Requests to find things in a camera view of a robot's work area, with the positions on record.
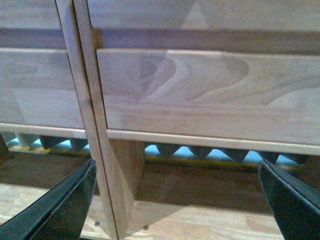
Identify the left lower drawer front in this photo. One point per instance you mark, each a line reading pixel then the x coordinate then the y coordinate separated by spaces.
pixel 37 88

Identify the right wooden cabinet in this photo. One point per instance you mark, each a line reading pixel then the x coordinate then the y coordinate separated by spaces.
pixel 177 201

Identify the left wooden cabinet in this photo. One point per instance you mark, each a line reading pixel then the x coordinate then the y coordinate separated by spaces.
pixel 68 38

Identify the wooden cabinet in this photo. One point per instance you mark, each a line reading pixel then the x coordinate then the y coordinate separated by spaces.
pixel 68 38
pixel 177 201

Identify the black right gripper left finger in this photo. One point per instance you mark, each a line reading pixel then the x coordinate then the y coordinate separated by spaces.
pixel 60 214

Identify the left upper drawer front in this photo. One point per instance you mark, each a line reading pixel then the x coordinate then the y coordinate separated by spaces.
pixel 29 14

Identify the right lower drawer front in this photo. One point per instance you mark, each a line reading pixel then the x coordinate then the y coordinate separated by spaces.
pixel 264 97

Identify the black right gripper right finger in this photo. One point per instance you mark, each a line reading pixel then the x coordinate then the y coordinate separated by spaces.
pixel 295 204

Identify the right upper drawer front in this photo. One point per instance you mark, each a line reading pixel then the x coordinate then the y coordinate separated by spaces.
pixel 209 15

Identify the drawer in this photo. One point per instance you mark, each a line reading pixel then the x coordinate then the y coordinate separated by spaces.
pixel 209 15
pixel 37 88
pixel 264 97
pixel 29 14

